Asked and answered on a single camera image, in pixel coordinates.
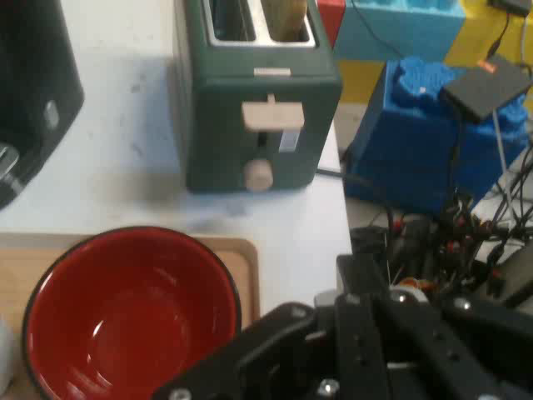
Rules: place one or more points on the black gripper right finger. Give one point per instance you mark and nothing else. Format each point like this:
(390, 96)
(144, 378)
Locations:
(466, 354)

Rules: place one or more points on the beige toaster knob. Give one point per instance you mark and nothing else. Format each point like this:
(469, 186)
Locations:
(258, 175)

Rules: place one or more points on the flat black electronics box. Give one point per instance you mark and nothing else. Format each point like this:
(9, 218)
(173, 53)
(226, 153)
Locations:
(485, 85)

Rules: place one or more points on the cyan giant building block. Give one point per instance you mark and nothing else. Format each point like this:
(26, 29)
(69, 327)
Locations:
(399, 33)

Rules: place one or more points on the dark blue building block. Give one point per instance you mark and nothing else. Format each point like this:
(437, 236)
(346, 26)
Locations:
(399, 150)

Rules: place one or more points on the black power adapter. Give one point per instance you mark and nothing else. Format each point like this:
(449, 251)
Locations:
(514, 6)

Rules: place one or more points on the toast slice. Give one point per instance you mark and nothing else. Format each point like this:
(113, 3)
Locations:
(287, 16)

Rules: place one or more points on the wooden cutting board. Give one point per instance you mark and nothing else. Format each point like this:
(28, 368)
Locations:
(25, 258)

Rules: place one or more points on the small red building block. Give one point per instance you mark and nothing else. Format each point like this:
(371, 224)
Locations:
(331, 16)

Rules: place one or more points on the beige toaster lever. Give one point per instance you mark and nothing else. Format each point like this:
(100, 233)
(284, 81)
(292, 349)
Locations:
(272, 114)

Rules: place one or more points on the yellow giant building block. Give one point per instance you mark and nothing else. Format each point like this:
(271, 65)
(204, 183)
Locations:
(358, 81)

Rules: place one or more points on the black capsule coffee machine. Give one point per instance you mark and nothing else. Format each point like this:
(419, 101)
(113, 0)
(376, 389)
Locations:
(33, 83)

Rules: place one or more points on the red bowl with black rim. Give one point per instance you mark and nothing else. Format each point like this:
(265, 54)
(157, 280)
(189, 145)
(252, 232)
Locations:
(125, 316)

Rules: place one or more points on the dark green two-slot toaster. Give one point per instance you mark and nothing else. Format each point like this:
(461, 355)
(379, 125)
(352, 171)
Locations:
(216, 137)

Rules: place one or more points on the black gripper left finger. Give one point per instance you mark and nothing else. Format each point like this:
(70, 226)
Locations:
(291, 346)

